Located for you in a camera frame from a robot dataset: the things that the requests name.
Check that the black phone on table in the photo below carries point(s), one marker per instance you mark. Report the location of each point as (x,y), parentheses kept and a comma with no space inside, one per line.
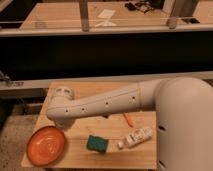
(191,20)

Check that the orange ceramic bowl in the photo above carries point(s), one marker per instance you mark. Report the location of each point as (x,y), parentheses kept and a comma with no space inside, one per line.
(45,146)

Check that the green sponge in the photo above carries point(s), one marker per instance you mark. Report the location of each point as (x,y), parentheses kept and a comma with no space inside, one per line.
(96,143)

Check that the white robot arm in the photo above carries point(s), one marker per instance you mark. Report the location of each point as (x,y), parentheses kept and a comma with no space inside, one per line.
(184,117)

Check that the white paper sheet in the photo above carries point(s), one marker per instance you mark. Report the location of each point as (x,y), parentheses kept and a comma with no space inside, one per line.
(106,14)

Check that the grey metal post right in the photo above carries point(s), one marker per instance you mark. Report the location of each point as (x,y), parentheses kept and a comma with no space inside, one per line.
(175,13)

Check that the grey metal post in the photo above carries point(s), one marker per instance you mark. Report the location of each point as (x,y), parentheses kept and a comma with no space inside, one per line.
(83,7)
(175,13)

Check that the white plastic bottle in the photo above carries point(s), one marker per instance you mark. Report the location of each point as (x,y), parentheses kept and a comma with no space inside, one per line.
(135,137)

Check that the orange carrot stick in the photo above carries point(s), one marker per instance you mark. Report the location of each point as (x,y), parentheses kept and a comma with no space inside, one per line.
(128,119)

